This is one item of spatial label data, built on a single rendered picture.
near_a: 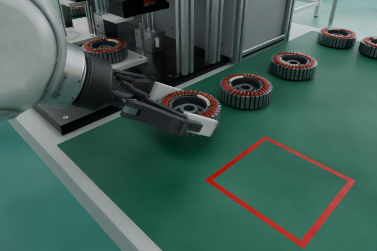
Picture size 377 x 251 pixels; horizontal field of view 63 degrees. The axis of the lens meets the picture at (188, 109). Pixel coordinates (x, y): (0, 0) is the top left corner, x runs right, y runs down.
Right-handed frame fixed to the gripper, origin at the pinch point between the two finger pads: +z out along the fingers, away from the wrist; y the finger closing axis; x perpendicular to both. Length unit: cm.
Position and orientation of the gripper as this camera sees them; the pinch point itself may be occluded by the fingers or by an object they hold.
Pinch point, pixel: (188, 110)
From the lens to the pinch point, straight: 55.1
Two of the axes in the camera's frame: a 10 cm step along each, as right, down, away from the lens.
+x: 4.4, -8.6, -2.6
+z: 7.7, 2.1, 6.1
